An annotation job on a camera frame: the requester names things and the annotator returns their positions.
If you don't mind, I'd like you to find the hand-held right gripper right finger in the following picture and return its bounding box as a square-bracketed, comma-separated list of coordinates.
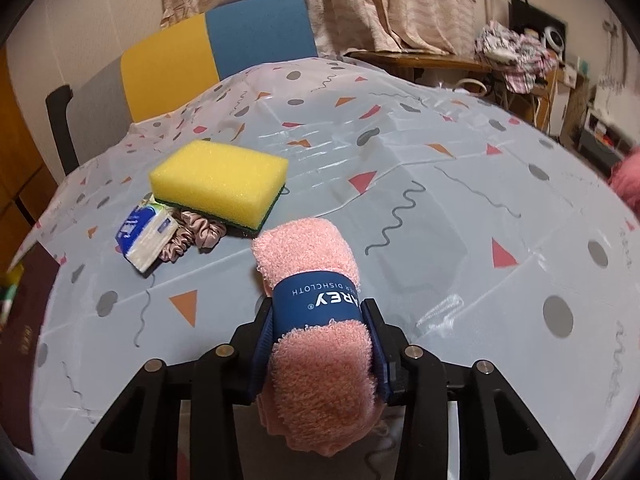
[361, 300, 581, 480]

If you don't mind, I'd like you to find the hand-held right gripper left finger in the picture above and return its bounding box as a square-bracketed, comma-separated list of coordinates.
[60, 300, 274, 480]

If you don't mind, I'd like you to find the pink towel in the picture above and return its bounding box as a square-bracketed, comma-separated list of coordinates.
[251, 217, 386, 458]

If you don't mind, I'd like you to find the pink satin scrunchie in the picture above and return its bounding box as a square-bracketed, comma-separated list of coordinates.
[157, 210, 229, 265]

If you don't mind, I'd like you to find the blue tissue pack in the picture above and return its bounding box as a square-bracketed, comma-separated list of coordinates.
[115, 202, 179, 274]

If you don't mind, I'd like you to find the yellow green scouring sponge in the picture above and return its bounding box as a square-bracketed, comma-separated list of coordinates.
[149, 140, 290, 236]

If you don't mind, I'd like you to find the gold tin box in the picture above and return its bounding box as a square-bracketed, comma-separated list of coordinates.
[0, 247, 58, 453]

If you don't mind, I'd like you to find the patterned white tablecloth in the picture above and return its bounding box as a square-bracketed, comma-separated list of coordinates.
[10, 55, 640, 480]

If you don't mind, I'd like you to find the grey yellow blue chair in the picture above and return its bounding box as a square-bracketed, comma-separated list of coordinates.
[67, 0, 319, 166]

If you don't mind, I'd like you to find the grey drawer unit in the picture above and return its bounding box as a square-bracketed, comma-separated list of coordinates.
[579, 127, 626, 176]

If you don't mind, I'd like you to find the wooden wardrobe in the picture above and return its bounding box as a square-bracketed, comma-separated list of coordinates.
[0, 50, 57, 231]

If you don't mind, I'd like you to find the black rolled mat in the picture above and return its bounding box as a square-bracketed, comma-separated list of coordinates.
[45, 85, 79, 172]

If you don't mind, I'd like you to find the wooden side table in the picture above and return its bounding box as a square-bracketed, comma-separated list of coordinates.
[345, 50, 556, 111]

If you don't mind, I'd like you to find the pink fluffy cushion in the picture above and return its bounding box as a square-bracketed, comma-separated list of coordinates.
[607, 146, 640, 202]

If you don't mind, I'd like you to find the pile of clothes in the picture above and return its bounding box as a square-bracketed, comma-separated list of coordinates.
[474, 20, 559, 94]

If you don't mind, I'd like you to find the pink patterned curtain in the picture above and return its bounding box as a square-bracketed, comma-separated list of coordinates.
[160, 0, 481, 57]

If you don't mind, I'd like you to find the black board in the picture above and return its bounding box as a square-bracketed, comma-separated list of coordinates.
[507, 0, 569, 52]

